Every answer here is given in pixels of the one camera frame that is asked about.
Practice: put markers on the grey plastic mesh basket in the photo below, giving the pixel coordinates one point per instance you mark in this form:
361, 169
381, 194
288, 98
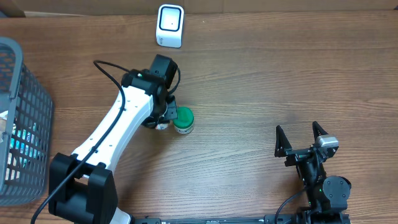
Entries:
26, 129

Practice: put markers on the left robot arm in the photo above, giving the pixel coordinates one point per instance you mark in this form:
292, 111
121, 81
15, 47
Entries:
81, 186

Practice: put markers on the white barcode scanner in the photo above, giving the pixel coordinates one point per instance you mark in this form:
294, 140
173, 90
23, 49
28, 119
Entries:
169, 28

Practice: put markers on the green lid jar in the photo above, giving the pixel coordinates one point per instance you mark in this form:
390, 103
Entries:
184, 124

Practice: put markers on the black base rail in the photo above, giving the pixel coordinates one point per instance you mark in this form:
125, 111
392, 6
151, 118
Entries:
267, 219

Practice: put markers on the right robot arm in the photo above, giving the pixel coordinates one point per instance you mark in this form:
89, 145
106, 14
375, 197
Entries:
327, 195

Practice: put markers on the orange snack packet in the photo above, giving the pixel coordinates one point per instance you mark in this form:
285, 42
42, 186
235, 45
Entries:
162, 126

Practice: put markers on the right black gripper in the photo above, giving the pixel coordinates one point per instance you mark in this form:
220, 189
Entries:
283, 147

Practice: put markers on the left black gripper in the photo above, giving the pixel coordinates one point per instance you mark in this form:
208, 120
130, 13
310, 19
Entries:
171, 112

